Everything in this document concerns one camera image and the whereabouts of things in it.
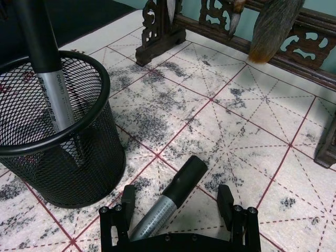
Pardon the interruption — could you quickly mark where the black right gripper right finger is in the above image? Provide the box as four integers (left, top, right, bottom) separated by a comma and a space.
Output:
216, 184, 261, 252

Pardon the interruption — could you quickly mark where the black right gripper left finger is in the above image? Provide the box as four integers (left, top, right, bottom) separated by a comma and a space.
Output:
99, 184, 137, 252

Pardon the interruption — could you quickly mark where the black and silver marker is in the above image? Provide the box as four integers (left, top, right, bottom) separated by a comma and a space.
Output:
12, 0, 80, 169
129, 155, 210, 242

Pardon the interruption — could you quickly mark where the black mesh pen cup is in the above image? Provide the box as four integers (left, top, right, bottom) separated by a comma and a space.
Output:
0, 50, 127, 209

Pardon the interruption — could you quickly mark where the white felt mat red grid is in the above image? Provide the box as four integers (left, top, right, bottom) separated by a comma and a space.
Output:
0, 25, 336, 252

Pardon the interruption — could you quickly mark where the carved dark wooden brush rack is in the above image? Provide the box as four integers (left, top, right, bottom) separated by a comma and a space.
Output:
135, 0, 336, 169

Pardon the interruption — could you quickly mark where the large brown hair brush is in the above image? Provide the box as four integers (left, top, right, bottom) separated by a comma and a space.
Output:
247, 0, 305, 64

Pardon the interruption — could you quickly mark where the small white tipped brush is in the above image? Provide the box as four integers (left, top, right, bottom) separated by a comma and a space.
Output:
227, 0, 248, 40

